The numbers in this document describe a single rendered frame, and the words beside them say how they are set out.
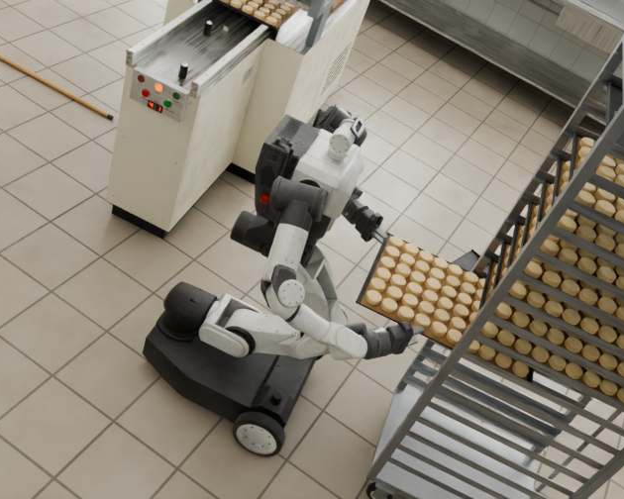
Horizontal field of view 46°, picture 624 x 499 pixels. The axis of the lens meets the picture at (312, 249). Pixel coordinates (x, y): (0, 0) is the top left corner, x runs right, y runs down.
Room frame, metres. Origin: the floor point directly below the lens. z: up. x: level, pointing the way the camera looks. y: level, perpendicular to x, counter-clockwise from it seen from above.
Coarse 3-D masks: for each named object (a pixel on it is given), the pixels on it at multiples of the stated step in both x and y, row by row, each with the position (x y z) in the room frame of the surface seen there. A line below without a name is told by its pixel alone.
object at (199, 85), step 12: (252, 36) 2.99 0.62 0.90; (264, 36) 3.13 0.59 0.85; (240, 48) 2.84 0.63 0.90; (252, 48) 2.98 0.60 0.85; (228, 60) 2.70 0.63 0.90; (204, 72) 2.54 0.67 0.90; (216, 72) 2.59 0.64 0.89; (192, 84) 2.43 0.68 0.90; (204, 84) 2.49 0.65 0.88; (192, 96) 2.43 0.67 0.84
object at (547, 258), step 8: (536, 256) 1.66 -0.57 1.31; (544, 256) 1.65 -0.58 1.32; (552, 256) 1.65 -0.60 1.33; (552, 264) 1.65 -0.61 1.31; (560, 264) 1.65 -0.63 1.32; (568, 264) 1.65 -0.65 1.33; (568, 272) 1.65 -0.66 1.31; (576, 272) 1.65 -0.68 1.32; (584, 272) 1.65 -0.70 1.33; (584, 280) 1.65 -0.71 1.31; (592, 280) 1.64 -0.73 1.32; (600, 280) 1.64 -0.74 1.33; (600, 288) 1.64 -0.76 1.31; (608, 288) 1.64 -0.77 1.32; (616, 288) 1.64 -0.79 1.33; (616, 296) 1.64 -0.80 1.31
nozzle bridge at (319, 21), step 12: (288, 0) 3.18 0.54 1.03; (300, 0) 3.20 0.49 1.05; (312, 0) 3.14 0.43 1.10; (324, 0) 3.16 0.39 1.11; (336, 0) 3.41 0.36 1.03; (312, 12) 3.13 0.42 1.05; (324, 12) 3.25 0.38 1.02; (312, 24) 3.24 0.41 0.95; (324, 24) 3.33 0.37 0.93; (312, 36) 3.24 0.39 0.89
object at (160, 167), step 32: (192, 32) 2.92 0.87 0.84; (224, 32) 3.03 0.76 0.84; (160, 64) 2.56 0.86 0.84; (192, 64) 2.66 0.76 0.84; (256, 64) 3.08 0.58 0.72; (128, 96) 2.49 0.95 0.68; (224, 96) 2.74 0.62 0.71; (128, 128) 2.49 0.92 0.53; (160, 128) 2.48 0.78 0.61; (192, 128) 2.47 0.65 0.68; (224, 128) 2.86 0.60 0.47; (128, 160) 2.49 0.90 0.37; (160, 160) 2.47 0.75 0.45; (192, 160) 2.54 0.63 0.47; (224, 160) 3.01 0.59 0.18; (128, 192) 2.48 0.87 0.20; (160, 192) 2.47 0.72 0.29; (192, 192) 2.65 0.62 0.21; (160, 224) 2.47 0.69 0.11
